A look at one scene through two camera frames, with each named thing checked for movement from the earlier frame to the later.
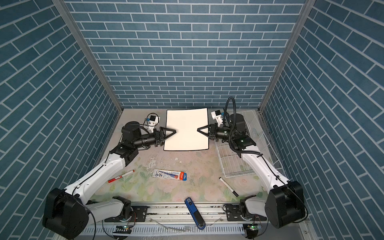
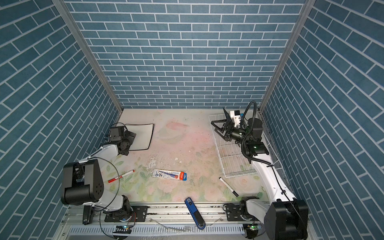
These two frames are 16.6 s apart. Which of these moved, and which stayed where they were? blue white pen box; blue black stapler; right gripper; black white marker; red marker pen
Moved: right gripper
Stayed: black white marker; blue white pen box; red marker pen; blue black stapler
